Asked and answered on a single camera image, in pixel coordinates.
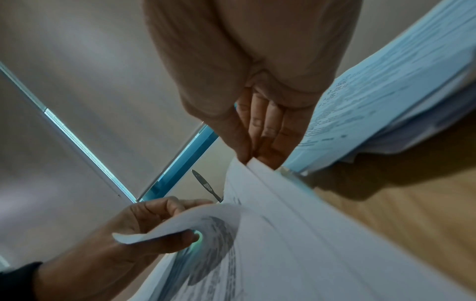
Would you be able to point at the person's right hand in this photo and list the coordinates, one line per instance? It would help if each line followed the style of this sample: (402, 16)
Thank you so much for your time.
(241, 53)

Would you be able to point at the person's left hand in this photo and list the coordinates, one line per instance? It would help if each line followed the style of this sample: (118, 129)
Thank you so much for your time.
(100, 252)

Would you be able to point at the curled white printed sheet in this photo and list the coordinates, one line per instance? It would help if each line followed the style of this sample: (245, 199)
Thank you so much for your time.
(214, 219)

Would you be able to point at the white paper bundle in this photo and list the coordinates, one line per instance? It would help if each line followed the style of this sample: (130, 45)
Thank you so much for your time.
(297, 235)

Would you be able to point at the person's left forearm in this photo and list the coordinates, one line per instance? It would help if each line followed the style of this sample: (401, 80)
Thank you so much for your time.
(18, 283)

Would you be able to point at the stack of printed papers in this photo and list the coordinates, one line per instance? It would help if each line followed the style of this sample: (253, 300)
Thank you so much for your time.
(386, 85)

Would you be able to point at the light blue frame strip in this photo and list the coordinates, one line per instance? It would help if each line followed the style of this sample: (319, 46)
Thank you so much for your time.
(178, 164)
(74, 138)

